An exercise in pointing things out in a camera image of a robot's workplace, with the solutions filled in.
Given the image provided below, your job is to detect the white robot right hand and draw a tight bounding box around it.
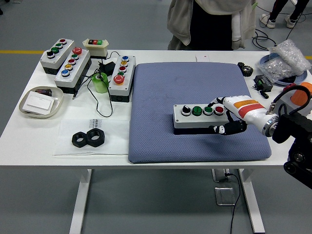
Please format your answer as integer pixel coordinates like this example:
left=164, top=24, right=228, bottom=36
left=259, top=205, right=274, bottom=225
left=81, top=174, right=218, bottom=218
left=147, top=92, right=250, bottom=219
left=207, top=95, right=273, bottom=136

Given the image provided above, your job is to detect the grey four-button control box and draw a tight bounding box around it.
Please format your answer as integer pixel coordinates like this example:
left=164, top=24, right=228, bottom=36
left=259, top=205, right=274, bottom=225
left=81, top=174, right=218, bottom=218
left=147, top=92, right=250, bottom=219
left=39, top=38, right=76, bottom=76
left=173, top=103, right=231, bottom=135

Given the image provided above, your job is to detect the grey five-button control box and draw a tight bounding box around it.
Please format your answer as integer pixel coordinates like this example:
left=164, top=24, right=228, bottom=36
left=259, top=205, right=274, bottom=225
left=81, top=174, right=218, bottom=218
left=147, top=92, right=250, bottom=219
left=108, top=55, right=137, bottom=103
left=54, top=47, right=93, bottom=95

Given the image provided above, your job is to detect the grey block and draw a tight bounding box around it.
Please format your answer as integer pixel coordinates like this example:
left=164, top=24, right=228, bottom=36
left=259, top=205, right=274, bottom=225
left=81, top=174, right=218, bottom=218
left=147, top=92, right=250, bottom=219
left=277, top=94, right=312, bottom=113

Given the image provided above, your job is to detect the black metal gear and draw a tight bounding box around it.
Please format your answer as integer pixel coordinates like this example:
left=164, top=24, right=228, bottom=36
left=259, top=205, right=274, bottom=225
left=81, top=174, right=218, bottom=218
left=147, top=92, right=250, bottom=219
left=237, top=61, right=254, bottom=78

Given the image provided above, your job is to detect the bag of silver parts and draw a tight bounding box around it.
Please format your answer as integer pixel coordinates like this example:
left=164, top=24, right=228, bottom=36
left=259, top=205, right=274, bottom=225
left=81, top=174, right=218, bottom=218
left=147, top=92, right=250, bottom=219
left=255, top=58, right=297, bottom=83

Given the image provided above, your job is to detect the orange cylinder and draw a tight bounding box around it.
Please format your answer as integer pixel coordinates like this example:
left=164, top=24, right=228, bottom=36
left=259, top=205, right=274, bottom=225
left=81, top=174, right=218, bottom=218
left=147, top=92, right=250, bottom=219
left=290, top=82, right=312, bottom=104

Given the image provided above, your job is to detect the light blue plate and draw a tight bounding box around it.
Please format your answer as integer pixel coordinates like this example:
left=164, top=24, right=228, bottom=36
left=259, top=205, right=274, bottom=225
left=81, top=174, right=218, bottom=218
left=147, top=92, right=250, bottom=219
left=258, top=54, right=308, bottom=86

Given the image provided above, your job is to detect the bubble wrap bag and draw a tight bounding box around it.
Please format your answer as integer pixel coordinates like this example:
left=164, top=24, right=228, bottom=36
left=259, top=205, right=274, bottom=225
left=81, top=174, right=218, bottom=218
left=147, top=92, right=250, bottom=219
left=269, top=39, right=312, bottom=78

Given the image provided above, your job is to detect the grey under-table power box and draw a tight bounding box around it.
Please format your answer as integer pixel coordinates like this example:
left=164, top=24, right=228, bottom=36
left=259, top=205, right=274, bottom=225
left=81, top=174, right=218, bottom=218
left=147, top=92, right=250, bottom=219
left=211, top=168, right=231, bottom=183

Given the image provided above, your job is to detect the metal floor socket plate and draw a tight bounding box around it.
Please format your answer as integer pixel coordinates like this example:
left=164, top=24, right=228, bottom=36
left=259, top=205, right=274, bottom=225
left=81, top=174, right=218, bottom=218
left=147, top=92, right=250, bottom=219
left=214, top=187, right=236, bottom=206

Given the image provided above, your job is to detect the blue-grey padded mat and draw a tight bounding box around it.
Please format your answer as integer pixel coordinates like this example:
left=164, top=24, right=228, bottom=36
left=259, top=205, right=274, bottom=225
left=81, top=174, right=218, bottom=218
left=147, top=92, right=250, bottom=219
left=128, top=62, right=272, bottom=164

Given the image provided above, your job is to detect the white table leg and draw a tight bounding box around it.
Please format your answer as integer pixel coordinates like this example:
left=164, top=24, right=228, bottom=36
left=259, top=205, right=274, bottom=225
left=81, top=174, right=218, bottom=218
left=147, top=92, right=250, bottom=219
left=237, top=169, right=266, bottom=234
left=69, top=169, right=93, bottom=234

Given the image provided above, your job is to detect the person in background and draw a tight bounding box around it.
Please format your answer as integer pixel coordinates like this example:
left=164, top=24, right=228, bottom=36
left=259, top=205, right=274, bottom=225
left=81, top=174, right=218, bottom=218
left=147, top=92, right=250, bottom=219
left=258, top=0, right=310, bottom=29

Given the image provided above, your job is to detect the clear plastic bag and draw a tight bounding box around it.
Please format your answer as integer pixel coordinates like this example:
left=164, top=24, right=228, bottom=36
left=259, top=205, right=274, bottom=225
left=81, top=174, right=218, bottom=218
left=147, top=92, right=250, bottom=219
left=53, top=118, right=131, bottom=156

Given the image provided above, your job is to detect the black power adapter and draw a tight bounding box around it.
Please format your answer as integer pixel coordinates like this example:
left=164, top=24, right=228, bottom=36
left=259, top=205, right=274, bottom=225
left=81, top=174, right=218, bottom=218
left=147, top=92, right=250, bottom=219
left=98, top=60, right=117, bottom=75

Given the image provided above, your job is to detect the black hex nut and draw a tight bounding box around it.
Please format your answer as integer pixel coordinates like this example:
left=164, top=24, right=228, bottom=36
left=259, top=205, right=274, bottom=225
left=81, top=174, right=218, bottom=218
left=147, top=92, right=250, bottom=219
left=72, top=131, right=89, bottom=148
left=86, top=128, right=106, bottom=147

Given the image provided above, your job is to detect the green tape roll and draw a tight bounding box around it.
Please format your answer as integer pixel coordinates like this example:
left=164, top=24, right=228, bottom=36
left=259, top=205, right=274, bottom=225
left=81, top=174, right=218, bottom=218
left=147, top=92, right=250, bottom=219
left=92, top=72, right=109, bottom=94

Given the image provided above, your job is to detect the beige shallow dish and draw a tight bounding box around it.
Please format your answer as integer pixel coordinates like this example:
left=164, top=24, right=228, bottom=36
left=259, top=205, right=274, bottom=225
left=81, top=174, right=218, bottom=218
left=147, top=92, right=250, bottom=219
left=19, top=86, right=64, bottom=119

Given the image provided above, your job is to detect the dark red small case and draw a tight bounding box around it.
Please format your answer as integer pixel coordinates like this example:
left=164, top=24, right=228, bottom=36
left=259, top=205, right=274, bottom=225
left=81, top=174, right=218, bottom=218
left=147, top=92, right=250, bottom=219
left=35, top=88, right=53, bottom=97

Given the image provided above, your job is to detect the black floor cable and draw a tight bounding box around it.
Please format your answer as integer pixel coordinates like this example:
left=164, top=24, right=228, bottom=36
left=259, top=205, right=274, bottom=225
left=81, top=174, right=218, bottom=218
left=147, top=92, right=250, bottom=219
left=252, top=4, right=278, bottom=51

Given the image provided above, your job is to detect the black under-table power cable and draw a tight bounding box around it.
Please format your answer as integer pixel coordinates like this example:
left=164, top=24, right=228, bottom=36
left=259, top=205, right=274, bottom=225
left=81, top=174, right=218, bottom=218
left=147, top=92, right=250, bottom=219
left=225, top=172, right=241, bottom=234

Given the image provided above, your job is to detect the cream two-button switch box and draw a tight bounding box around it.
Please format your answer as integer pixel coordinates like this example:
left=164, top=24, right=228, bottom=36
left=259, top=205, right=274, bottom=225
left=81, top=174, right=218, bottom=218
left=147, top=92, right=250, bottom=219
left=82, top=38, right=110, bottom=60

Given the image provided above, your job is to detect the thin black adapter cable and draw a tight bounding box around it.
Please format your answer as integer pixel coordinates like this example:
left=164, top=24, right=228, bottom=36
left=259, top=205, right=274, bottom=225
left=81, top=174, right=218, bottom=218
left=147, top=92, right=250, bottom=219
left=72, top=50, right=122, bottom=117

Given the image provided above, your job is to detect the white switch plate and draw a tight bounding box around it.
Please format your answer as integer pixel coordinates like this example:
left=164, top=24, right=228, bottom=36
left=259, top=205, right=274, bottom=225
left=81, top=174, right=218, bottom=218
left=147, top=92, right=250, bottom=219
left=23, top=90, right=56, bottom=113

